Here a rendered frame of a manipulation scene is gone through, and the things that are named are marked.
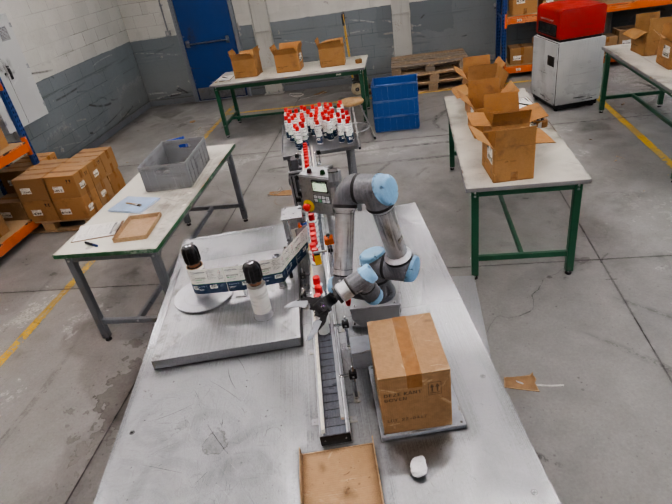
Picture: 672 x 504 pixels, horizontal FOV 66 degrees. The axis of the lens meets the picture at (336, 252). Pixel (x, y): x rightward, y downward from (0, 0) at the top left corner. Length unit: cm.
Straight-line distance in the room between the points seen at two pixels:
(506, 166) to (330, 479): 247
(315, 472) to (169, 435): 61
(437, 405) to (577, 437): 135
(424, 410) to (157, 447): 100
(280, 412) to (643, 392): 208
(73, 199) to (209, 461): 447
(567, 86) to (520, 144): 390
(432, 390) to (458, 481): 29
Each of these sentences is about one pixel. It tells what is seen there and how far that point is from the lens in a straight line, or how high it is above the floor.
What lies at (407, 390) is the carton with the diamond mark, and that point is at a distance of 180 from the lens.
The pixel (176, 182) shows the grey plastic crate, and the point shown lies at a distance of 436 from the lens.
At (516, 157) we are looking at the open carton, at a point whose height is 95.
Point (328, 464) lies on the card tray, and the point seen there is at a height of 83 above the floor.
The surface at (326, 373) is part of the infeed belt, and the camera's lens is 214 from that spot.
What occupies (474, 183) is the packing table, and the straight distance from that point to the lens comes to 372.
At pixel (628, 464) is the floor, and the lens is 306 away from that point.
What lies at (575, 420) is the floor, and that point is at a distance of 317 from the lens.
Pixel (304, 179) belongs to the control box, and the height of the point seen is 146.
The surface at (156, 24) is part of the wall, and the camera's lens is 1062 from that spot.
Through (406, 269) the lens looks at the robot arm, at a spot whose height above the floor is 115.
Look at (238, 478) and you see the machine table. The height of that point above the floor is 83.
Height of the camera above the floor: 236
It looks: 31 degrees down
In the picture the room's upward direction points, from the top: 9 degrees counter-clockwise
